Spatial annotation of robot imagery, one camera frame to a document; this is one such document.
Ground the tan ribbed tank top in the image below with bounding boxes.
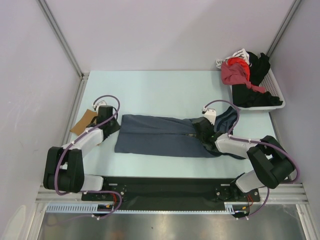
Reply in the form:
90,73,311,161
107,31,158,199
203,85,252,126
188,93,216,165
70,109,101,149

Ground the blue printed garment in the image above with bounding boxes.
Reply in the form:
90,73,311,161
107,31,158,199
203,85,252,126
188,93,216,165
114,107,237,158

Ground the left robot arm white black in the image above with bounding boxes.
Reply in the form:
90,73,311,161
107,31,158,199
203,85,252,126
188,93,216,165
43,105,120,200

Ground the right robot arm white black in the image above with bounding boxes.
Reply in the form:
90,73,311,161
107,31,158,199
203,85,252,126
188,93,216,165
192,117,296,201

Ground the pink garment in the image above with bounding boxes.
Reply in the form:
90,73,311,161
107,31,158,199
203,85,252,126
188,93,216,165
221,63,252,87

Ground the red garment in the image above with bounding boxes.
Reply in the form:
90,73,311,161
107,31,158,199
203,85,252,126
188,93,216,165
227,57,266,93

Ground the grey plastic laundry basket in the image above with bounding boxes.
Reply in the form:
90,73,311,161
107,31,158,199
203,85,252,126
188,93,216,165
230,69,286,112

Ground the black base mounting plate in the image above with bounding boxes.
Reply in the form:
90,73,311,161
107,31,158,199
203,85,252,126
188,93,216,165
81,176,261,212

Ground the white black printed garment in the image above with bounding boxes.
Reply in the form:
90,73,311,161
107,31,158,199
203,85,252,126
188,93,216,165
215,48,250,69

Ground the left side aluminium rail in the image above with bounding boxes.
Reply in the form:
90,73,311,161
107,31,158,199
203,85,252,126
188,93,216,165
59,72,90,148

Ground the white slotted cable duct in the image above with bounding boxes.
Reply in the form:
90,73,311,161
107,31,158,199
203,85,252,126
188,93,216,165
46,202,251,215

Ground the front aluminium frame rail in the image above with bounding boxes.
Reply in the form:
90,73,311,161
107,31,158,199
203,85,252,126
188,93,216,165
35,183,309,205

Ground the left aluminium frame post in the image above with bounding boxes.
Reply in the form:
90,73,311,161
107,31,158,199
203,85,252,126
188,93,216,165
36,0,84,79

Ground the aluminium frame post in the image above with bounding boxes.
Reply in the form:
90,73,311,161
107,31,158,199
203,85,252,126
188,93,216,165
36,0,84,79
266,0,304,58

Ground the right aluminium frame post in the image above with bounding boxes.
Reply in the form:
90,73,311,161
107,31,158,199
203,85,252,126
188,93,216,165
266,0,304,58

